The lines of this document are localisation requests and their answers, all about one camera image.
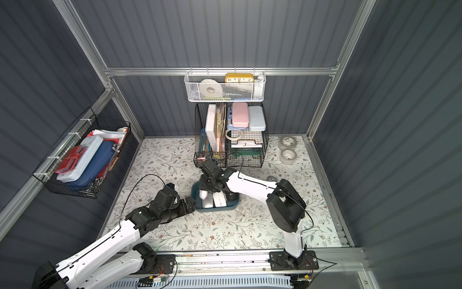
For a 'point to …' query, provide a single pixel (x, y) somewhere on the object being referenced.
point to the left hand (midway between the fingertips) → (189, 205)
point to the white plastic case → (92, 144)
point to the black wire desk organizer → (233, 134)
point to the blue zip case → (104, 152)
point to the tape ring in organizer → (234, 140)
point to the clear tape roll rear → (287, 142)
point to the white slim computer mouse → (208, 201)
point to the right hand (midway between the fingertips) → (206, 187)
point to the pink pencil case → (240, 115)
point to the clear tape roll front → (287, 156)
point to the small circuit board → (148, 281)
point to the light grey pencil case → (257, 122)
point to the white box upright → (210, 129)
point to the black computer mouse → (231, 196)
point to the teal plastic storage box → (197, 201)
